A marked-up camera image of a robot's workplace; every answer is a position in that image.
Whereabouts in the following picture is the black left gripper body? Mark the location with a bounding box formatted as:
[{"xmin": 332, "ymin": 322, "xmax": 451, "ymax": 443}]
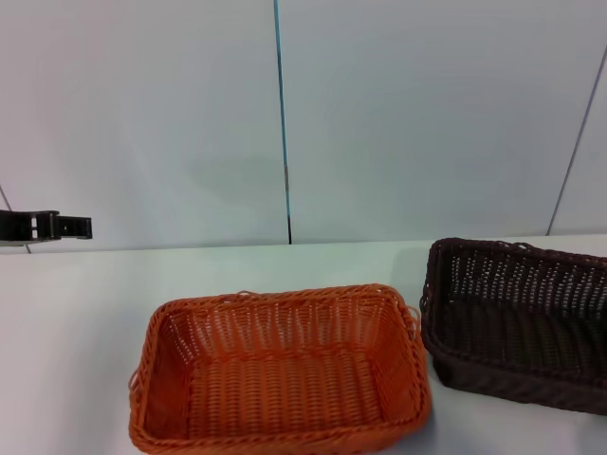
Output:
[{"xmin": 0, "ymin": 210, "xmax": 61, "ymax": 246}]

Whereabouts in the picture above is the orange woven plastic basket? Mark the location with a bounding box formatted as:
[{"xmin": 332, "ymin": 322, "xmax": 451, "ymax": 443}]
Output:
[{"xmin": 126, "ymin": 282, "xmax": 433, "ymax": 455}]

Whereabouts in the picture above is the dark brown woven basket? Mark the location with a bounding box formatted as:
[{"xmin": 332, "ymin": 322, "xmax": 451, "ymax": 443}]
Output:
[{"xmin": 419, "ymin": 237, "xmax": 607, "ymax": 417}]

